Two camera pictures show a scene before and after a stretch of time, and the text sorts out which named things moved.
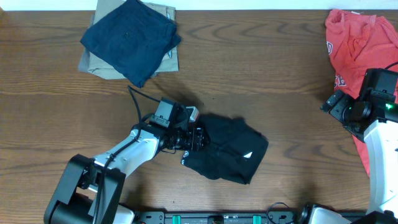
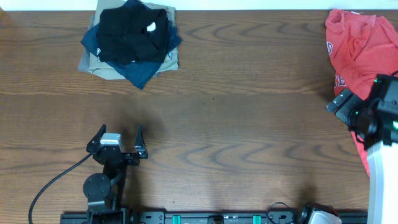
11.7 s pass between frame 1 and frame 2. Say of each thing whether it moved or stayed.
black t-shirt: moved
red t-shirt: stayed
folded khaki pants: stayed
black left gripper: moved
